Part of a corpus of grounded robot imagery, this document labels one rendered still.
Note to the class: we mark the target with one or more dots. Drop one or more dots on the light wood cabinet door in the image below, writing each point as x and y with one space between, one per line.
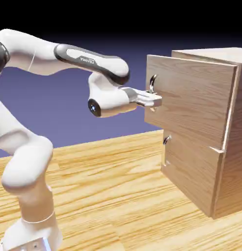
191 102
189 172

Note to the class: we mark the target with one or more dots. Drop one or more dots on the light wood cabinet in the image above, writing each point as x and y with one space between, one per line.
232 137

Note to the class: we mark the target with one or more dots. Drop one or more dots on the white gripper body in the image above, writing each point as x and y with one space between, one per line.
150 99

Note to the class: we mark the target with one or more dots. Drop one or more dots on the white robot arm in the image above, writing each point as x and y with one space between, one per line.
105 98

